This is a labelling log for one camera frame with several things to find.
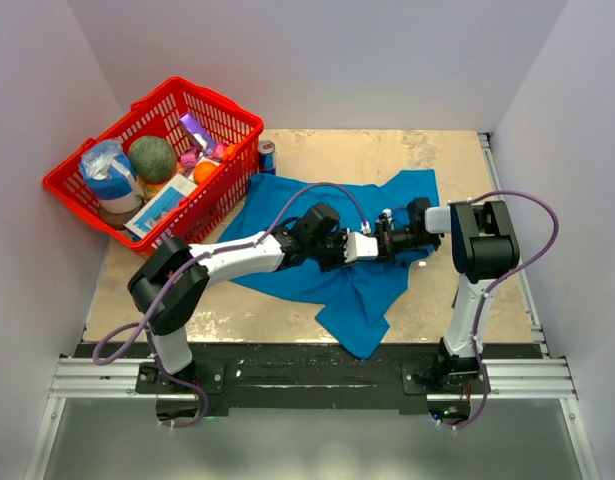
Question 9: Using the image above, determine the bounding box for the blue garment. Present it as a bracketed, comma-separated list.
[219, 169, 439, 359]

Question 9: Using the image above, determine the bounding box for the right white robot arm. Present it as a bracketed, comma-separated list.
[373, 198, 520, 393]

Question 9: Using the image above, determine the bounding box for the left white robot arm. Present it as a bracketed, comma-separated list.
[128, 203, 355, 392]

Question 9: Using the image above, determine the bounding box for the blue red drink can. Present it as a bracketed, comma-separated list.
[258, 139, 276, 175]

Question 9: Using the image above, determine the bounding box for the orange fruit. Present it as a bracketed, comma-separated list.
[193, 161, 218, 185]

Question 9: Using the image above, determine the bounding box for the purple box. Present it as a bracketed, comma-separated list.
[179, 112, 217, 157]

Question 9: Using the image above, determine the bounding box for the pink packet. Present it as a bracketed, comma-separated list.
[179, 143, 231, 170]

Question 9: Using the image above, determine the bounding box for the red plastic basket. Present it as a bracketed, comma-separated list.
[42, 77, 263, 256]

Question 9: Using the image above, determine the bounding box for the blue white flat box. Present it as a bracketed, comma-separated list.
[124, 174, 197, 239]

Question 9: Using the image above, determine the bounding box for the green round melon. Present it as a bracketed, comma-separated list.
[127, 135, 178, 184]

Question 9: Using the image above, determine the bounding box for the blue white wrapped package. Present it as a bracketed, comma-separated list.
[79, 139, 143, 214]

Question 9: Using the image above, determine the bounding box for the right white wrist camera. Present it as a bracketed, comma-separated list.
[380, 209, 393, 226]

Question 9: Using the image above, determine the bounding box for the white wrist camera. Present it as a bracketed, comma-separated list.
[344, 232, 379, 263]
[380, 209, 393, 226]

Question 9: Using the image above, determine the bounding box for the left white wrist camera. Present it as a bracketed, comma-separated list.
[344, 232, 379, 263]

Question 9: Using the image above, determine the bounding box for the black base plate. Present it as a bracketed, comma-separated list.
[76, 342, 493, 417]

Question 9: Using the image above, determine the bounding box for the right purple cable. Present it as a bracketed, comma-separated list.
[389, 188, 560, 431]

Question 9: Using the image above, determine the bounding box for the purple cable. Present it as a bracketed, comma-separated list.
[92, 181, 373, 429]
[389, 188, 560, 431]

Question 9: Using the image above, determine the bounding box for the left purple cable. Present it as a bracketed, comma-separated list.
[92, 181, 373, 429]

